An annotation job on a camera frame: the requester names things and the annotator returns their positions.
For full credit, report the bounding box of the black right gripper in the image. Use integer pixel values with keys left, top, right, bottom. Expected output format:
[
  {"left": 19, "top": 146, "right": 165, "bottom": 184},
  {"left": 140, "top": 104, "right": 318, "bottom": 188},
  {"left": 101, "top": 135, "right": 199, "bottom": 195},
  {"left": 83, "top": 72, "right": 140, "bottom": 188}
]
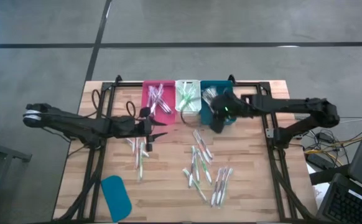
[{"left": 210, "top": 91, "right": 250, "bottom": 134}]

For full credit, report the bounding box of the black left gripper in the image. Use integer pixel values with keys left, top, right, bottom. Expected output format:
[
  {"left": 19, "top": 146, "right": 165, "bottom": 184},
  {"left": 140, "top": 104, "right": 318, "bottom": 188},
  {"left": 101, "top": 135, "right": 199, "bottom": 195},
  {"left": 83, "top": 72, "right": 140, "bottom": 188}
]
[{"left": 134, "top": 106, "right": 169, "bottom": 153}]

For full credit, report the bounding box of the teal plastic bin lid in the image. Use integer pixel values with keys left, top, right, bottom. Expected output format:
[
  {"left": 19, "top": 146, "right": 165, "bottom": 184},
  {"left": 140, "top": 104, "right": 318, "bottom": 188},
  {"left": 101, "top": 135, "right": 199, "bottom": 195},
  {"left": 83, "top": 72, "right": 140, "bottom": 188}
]
[{"left": 100, "top": 175, "right": 132, "bottom": 223}]

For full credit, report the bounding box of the pink plastic bin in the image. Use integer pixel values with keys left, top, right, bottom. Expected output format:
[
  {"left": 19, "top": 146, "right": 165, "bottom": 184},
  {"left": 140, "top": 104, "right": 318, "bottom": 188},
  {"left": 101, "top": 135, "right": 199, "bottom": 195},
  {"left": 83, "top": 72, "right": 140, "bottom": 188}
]
[{"left": 141, "top": 80, "right": 177, "bottom": 125}]

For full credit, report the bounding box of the teal plastic bin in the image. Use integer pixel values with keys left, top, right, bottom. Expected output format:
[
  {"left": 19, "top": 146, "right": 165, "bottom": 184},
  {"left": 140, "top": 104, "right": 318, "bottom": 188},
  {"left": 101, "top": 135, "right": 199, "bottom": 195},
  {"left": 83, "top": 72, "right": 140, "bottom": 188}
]
[{"left": 199, "top": 80, "right": 237, "bottom": 126}]

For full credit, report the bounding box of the white plastic bin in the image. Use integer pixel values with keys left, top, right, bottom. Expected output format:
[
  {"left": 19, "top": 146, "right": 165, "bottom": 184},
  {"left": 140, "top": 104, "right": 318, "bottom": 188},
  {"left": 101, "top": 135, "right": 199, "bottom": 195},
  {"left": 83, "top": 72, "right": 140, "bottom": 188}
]
[{"left": 174, "top": 79, "right": 202, "bottom": 116}]

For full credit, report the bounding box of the black power brick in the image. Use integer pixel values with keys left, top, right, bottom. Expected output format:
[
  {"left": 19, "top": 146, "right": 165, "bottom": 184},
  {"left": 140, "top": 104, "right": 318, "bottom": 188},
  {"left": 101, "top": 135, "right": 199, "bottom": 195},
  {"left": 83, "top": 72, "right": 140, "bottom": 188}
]
[{"left": 305, "top": 152, "right": 327, "bottom": 170}]

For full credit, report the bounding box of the black stand bar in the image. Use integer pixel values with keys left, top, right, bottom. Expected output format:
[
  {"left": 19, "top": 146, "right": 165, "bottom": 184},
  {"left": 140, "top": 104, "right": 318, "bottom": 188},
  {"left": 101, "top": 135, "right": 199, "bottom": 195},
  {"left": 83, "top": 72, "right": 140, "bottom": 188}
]
[{"left": 309, "top": 164, "right": 353, "bottom": 186}]

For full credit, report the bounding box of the white paper sheet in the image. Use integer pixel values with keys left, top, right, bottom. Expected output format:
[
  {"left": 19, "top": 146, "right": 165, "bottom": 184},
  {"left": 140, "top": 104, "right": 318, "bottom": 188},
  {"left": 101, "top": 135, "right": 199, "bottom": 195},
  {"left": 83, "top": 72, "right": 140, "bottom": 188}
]
[{"left": 311, "top": 183, "right": 331, "bottom": 200}]

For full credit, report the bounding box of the black metal stand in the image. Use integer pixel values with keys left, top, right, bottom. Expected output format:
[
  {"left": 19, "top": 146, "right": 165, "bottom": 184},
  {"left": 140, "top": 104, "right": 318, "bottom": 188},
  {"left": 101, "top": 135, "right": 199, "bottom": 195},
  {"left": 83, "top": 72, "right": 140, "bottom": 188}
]
[{"left": 0, "top": 136, "right": 32, "bottom": 224}]

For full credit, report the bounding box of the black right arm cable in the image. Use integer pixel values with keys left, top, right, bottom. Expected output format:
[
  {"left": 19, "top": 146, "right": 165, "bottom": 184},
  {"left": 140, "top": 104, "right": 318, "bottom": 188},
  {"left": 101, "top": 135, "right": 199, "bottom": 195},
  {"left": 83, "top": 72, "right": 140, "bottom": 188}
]
[{"left": 180, "top": 104, "right": 201, "bottom": 126}]

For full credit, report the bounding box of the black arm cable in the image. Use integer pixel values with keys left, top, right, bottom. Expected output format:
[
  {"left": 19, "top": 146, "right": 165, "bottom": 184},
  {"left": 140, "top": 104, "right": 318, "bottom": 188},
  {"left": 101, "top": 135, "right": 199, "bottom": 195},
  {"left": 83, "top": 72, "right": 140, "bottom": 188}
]
[
  {"left": 90, "top": 89, "right": 137, "bottom": 119},
  {"left": 180, "top": 104, "right": 201, "bottom": 126}
]

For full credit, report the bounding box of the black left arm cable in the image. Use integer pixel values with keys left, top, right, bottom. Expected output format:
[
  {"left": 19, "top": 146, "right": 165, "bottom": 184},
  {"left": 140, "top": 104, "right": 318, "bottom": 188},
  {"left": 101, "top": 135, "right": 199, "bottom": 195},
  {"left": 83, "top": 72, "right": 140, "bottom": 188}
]
[{"left": 90, "top": 89, "right": 137, "bottom": 119}]

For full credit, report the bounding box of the yellow cable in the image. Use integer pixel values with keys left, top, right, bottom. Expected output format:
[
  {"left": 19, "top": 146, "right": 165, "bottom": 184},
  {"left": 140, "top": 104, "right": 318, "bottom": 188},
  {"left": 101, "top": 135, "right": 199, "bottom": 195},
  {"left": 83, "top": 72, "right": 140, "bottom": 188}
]
[{"left": 304, "top": 139, "right": 362, "bottom": 157}]

